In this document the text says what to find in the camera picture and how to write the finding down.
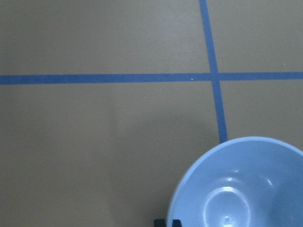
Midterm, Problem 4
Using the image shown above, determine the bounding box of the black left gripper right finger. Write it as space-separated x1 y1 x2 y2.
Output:
172 219 182 227

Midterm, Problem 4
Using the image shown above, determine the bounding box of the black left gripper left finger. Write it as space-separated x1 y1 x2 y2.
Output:
153 218 167 227

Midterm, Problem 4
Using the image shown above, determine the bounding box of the blue bowl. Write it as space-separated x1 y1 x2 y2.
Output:
166 137 303 227

